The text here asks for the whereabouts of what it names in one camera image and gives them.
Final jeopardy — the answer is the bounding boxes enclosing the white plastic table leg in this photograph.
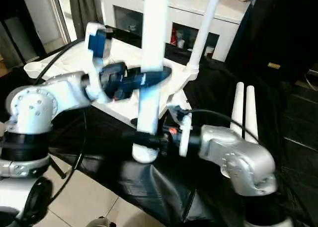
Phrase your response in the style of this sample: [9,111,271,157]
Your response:
[231,82,246,139]
[244,85,259,145]
[131,0,172,164]
[187,0,223,74]

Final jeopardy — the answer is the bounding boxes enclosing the white glass-door cabinet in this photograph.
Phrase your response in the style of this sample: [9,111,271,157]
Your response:
[99,0,251,63]

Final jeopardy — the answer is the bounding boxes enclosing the brown round robot part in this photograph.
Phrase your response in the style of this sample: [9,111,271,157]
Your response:
[89,216,116,227]

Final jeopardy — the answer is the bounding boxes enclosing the black work surface mat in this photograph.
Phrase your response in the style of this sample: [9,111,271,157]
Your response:
[0,25,318,227]

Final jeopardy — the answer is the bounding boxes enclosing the black backdrop cloth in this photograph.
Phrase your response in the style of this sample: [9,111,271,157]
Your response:
[225,0,318,88]

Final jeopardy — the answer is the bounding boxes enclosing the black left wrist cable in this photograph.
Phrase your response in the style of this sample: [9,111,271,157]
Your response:
[33,38,88,205]

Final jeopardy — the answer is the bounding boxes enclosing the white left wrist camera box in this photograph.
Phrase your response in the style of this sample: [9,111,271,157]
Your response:
[83,21,114,105]

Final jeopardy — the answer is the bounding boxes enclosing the dark grey side cabinet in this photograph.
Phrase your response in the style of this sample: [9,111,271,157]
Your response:
[0,0,47,69]

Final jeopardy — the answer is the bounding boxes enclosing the white plastic table top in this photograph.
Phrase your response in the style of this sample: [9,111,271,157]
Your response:
[23,38,200,125]

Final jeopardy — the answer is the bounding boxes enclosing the grey curtain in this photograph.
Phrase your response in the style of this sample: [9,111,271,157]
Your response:
[68,0,104,39]

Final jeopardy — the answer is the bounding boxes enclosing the black folding table frame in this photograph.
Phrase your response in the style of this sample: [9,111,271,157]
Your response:
[49,157,68,180]

